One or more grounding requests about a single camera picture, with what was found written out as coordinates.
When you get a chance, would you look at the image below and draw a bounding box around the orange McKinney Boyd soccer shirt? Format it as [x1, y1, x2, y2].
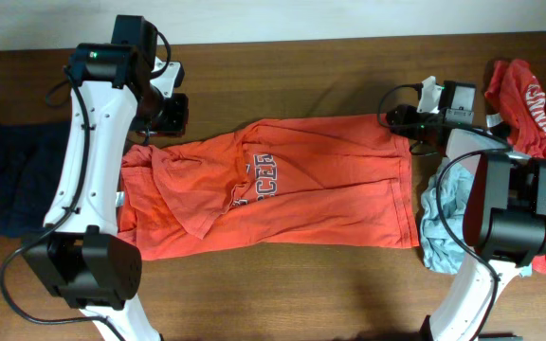
[118, 115, 419, 260]

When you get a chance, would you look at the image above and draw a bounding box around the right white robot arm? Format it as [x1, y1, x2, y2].
[376, 78, 546, 340]

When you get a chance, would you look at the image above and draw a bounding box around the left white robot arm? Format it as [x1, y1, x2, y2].
[18, 15, 189, 340]

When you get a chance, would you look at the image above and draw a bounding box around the red McKinney shirt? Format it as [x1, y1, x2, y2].
[484, 59, 546, 278]

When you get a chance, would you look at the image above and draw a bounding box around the light grey-blue shirt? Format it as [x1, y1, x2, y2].
[418, 158, 478, 275]

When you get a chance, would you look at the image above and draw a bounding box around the folded navy blue garment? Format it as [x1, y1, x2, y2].
[0, 121, 70, 238]

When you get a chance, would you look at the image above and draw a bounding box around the left black cable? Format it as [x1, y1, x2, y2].
[0, 30, 173, 341]

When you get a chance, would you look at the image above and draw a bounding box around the black cable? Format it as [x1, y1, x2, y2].
[376, 83, 514, 341]
[0, 30, 173, 341]

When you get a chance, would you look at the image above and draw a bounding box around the right black cable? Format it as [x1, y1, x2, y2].
[376, 83, 514, 341]

